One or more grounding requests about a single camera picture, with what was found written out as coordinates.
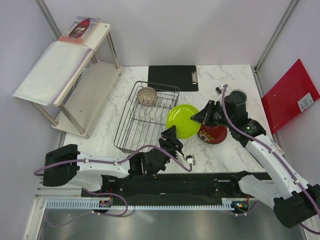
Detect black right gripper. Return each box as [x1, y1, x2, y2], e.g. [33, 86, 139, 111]
[192, 99, 234, 128]

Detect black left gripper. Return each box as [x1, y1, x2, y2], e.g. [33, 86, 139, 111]
[158, 124, 185, 165]

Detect red floral plate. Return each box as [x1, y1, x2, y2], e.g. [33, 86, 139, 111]
[197, 126, 228, 145]

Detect lime green plate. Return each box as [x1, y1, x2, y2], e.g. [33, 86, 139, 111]
[166, 104, 201, 139]

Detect dark wire dish rack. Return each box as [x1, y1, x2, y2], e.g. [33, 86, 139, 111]
[113, 81, 180, 154]

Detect dark green mug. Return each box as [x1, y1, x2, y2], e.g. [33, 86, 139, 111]
[230, 89, 247, 102]

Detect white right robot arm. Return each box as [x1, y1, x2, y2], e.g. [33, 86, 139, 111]
[191, 90, 320, 228]

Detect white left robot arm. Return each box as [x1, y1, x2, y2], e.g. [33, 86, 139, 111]
[34, 126, 186, 197]

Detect black clipboard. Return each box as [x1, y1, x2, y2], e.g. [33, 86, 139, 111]
[147, 65, 199, 92]

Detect patterned ceramic bowl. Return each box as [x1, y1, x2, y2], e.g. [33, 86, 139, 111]
[136, 87, 158, 106]

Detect Little Women book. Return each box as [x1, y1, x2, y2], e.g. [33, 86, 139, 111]
[270, 138, 285, 156]

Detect white two-tier shelf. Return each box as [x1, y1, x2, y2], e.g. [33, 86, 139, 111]
[32, 23, 122, 139]

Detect red folder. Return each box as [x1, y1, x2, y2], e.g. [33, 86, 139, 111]
[262, 59, 320, 134]

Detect red illustrated book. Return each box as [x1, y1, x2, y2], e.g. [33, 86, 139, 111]
[58, 16, 101, 45]

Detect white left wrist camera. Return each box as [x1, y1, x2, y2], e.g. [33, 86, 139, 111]
[175, 150, 196, 166]

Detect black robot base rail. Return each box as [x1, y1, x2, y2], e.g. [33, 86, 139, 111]
[80, 173, 250, 206]

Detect white slotted cable duct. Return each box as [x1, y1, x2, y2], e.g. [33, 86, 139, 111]
[46, 199, 235, 211]

